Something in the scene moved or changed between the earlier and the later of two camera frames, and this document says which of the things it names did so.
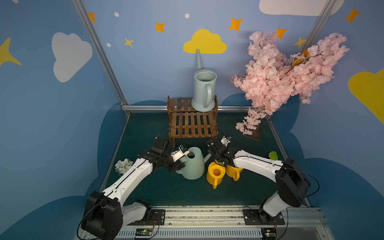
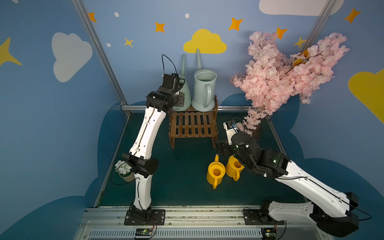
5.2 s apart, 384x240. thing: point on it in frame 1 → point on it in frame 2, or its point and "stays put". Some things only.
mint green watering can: (194, 166) → (187, 104)
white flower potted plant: (121, 167) stays put
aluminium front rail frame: (227, 222) stays put
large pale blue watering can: (205, 82) stays put
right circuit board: (269, 233) stays put
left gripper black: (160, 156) → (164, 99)
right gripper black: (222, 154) → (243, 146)
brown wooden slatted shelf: (186, 122) stays put
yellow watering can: (215, 172) stays put
